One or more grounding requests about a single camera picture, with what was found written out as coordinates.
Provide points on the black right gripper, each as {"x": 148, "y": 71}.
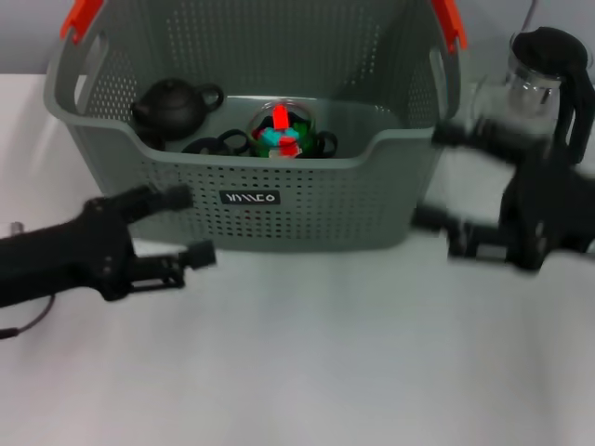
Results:
{"x": 544, "y": 209}

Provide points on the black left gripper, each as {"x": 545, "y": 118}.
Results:
{"x": 60, "y": 260}

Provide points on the teal square building plate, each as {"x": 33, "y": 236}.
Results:
{"x": 269, "y": 137}

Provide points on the small red square brick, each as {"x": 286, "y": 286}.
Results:
{"x": 289, "y": 148}

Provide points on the red sloped roof brick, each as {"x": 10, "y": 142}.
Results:
{"x": 280, "y": 116}

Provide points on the grey perforated storage basket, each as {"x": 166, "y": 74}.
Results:
{"x": 302, "y": 223}

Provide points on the black clay teapot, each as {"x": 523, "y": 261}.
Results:
{"x": 172, "y": 109}

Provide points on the silver left gripper connector post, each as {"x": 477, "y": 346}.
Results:
{"x": 16, "y": 227}

